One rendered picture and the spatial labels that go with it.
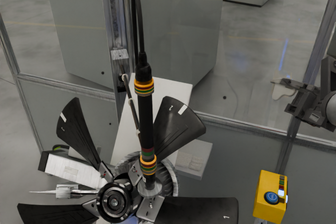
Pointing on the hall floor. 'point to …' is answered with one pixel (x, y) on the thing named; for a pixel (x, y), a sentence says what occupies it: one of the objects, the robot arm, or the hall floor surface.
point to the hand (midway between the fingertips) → (287, 86)
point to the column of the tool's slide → (119, 97)
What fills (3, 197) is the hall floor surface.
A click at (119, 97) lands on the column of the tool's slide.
